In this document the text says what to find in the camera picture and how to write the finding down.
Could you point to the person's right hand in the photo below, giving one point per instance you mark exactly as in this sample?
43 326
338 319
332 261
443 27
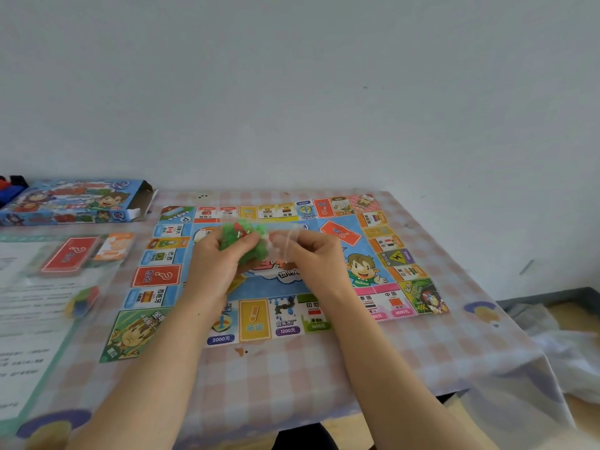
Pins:
316 267

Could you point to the person's left hand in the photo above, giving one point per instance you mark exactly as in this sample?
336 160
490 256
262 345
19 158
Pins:
206 271

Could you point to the person's right fingers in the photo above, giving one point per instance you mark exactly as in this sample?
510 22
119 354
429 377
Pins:
286 243

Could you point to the person's left fingers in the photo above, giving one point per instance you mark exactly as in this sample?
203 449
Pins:
214 236

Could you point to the clear bag of green pieces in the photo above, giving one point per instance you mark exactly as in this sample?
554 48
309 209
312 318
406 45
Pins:
243 241

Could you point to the person's right forearm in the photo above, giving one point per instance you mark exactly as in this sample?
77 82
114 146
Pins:
398 374

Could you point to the person's left forearm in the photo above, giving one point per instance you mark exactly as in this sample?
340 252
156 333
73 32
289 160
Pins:
154 374

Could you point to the colourful paper game board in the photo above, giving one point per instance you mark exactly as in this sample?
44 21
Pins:
375 248

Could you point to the orange card deck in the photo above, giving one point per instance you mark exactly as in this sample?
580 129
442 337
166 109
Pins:
115 247

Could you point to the clear plastic bag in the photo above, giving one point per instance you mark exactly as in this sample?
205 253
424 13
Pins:
112 271

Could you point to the red card deck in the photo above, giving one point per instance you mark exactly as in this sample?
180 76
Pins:
70 255

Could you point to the colourful plastic game pieces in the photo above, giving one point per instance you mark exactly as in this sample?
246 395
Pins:
84 302

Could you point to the blue cartoon game box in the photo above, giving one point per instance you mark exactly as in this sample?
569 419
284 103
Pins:
70 201

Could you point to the person's black trousers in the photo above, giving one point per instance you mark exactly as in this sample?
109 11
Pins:
304 438

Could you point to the red blue black object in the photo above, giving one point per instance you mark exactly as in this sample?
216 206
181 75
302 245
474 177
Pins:
10 189

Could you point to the pink checkered tablecloth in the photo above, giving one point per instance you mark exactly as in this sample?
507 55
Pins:
468 351

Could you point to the white instruction sheet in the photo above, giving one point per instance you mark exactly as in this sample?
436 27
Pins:
23 342

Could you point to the white crumpled plastic sheet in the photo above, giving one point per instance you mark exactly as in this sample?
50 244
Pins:
567 351

